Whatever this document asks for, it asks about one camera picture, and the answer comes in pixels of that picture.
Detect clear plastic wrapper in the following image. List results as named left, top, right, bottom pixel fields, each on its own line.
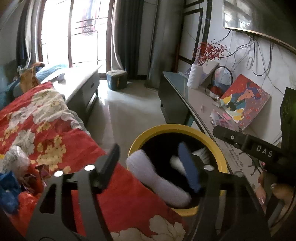
left=1, top=146, right=30, bottom=178

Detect blue sofa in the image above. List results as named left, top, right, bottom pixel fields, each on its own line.
left=1, top=64, right=67, bottom=109

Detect wall mounted television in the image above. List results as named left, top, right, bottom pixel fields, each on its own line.
left=223, top=0, right=295, bottom=53

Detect blue crumpled wrapper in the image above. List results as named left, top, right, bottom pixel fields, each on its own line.
left=0, top=171, right=21, bottom=214

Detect brown paper bag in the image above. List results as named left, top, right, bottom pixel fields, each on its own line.
left=20, top=67, right=40, bottom=93

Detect dark glass tv cabinet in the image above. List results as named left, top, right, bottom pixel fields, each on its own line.
left=158, top=71, right=278, bottom=197

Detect round black mirror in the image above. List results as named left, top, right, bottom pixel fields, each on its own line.
left=211, top=66, right=233, bottom=93

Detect dark left curtain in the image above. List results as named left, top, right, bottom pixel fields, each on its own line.
left=16, top=1, right=33, bottom=69

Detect dark curtain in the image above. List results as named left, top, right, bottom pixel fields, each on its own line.
left=110, top=0, right=144, bottom=80
left=16, top=1, right=33, bottom=69

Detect person's right hand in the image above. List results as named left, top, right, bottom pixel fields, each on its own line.
left=255, top=172, right=293, bottom=212

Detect white vase red berries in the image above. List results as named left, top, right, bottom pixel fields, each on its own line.
left=187, top=42, right=228, bottom=89

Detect dark right curtain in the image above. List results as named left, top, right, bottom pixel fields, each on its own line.
left=110, top=0, right=144, bottom=80

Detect white coffee table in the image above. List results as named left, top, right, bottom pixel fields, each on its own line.
left=42, top=65, right=100, bottom=124

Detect colourful portrait painting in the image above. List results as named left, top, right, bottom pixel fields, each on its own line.
left=220, top=74, right=270, bottom=130

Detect yellow rimmed black trash bin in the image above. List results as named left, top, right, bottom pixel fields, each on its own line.
left=127, top=123, right=230, bottom=217

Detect blue storage stool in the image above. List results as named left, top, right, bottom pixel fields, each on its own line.
left=106, top=69, right=127, bottom=91

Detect grey standing air conditioner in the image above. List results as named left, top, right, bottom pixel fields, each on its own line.
left=145, top=1, right=184, bottom=89

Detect red floral tablecloth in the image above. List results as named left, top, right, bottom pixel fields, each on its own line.
left=1, top=82, right=187, bottom=240

